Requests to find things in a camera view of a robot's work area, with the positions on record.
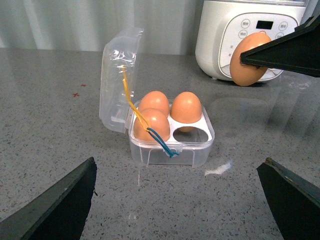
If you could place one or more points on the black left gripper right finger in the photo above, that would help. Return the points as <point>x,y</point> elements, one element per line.
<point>297,52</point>

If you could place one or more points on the brown egg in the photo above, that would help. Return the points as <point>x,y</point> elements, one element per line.
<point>157,121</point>
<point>155,100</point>
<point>242,74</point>
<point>186,108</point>

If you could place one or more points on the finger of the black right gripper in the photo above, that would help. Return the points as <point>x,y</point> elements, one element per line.
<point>294,202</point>

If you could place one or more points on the white Joyoung blender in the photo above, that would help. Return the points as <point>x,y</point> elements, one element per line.
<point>225,23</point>

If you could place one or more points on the clear plastic egg box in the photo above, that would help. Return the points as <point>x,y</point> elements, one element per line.
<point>192,141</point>

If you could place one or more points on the blue rubber band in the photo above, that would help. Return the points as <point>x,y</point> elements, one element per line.
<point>161,142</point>

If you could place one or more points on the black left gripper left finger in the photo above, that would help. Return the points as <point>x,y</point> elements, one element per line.
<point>59,213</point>

